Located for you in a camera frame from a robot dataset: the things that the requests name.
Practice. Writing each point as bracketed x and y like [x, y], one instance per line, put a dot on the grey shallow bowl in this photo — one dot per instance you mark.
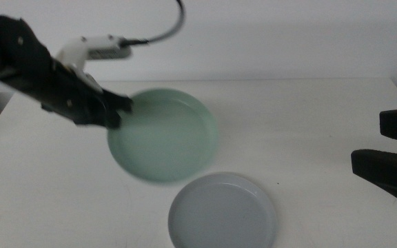
[222, 213]

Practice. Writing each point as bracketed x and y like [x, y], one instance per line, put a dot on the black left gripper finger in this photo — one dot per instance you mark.
[113, 120]
[119, 101]

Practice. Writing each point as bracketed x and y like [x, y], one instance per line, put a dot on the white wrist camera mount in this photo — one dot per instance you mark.
[95, 50]

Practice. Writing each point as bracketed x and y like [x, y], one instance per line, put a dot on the mint green shallow bowl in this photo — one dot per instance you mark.
[167, 137]

